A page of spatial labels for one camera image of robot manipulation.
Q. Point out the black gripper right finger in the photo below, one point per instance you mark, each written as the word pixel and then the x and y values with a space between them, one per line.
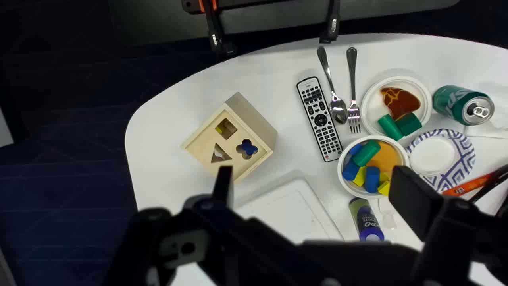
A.
pixel 418 199

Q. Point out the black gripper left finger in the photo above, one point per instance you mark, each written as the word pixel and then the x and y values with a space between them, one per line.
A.
pixel 222 184

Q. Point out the silver metal spoon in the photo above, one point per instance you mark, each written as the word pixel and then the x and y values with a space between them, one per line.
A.
pixel 337 108

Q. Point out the colourful toy bowl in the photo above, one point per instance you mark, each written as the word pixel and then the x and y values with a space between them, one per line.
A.
pixel 343 159

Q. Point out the yellow block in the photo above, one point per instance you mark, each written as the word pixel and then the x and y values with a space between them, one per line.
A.
pixel 359 177
pixel 383 188

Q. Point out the orange marker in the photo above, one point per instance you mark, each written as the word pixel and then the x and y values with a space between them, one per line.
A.
pixel 465 184

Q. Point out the blue patterned paper plate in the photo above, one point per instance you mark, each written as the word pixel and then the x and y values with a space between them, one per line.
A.
pixel 438 153

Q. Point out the blue cylinder block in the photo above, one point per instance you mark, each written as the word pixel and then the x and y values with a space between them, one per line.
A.
pixel 349 170
pixel 371 178

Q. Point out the small bottle blue label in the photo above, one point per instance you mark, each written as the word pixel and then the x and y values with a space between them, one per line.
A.
pixel 365 219

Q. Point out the wooden shape sorter box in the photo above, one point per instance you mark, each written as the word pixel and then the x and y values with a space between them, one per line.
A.
pixel 238 121

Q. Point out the white plastic storage container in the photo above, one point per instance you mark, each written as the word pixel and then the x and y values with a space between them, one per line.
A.
pixel 286 211

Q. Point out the giraffe pattern wooden piece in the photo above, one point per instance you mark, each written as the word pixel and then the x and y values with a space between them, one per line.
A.
pixel 398 100

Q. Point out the green drink can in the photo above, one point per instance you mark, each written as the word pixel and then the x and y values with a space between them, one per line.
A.
pixel 454 100

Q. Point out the plain white paper plate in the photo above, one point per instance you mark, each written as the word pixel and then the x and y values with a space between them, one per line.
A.
pixel 373 103

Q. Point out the grey remote control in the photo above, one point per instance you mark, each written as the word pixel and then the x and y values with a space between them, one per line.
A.
pixel 317 113

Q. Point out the black mounting platform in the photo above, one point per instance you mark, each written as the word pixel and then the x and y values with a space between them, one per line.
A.
pixel 275 21

